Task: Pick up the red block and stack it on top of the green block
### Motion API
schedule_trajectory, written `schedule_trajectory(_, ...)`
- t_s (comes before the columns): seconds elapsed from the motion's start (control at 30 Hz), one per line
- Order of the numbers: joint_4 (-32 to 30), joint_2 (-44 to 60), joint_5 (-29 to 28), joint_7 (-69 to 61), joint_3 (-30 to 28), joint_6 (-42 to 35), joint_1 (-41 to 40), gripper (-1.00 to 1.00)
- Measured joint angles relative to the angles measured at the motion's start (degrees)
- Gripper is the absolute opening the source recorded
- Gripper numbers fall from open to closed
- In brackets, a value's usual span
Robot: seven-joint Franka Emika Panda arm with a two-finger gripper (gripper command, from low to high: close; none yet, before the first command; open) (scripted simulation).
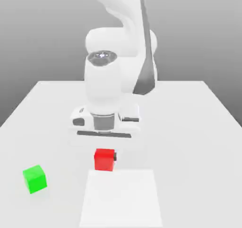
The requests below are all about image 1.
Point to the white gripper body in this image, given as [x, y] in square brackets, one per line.
[104, 134]

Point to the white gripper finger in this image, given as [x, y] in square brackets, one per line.
[115, 156]

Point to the small red cube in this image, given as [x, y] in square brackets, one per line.
[104, 159]

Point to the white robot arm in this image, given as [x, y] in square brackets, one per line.
[103, 84]

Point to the small green cube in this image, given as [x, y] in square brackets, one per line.
[35, 179]

